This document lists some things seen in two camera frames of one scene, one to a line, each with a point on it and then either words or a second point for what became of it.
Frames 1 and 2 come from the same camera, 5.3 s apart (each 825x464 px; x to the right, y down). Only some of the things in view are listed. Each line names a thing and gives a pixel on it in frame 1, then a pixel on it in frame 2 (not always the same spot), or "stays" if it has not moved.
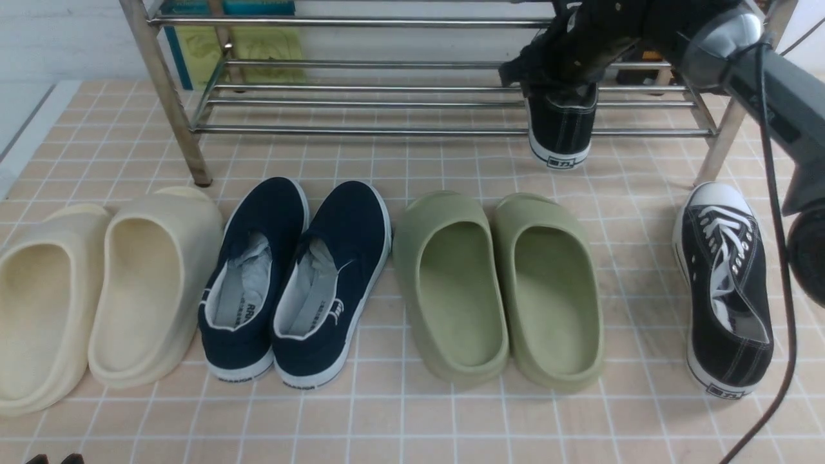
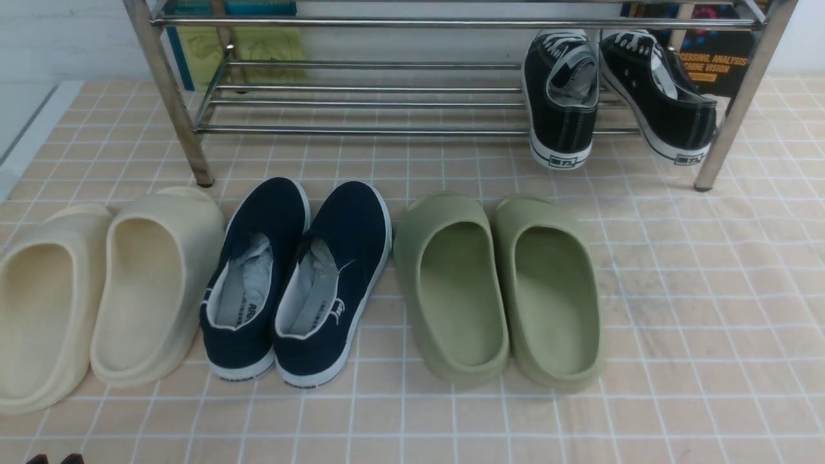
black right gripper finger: (74, 458) stays
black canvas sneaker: (720, 257) → (660, 89)
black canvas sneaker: (561, 122) stays
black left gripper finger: (38, 459) stays
